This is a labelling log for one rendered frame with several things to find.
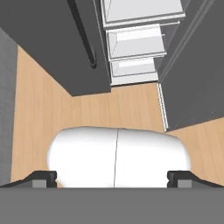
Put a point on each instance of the white rounded object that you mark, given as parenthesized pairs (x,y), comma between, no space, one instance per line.
(116,157)

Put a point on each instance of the medium white fridge shelf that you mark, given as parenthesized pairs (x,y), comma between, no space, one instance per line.
(137,42)

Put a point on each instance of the dark grey open fridge door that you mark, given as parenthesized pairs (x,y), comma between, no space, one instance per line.
(195,64)

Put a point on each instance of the large white fridge shelf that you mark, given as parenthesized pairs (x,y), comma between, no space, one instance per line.
(140,10)

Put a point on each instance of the small white fridge shelf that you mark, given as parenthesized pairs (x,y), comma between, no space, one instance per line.
(134,70)

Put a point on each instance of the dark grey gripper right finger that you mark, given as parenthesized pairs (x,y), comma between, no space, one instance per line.
(180,176)

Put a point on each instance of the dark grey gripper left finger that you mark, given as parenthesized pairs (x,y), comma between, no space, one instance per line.
(43,176)

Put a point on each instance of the grey cabinet side panel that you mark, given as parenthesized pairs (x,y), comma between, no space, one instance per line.
(7,110)

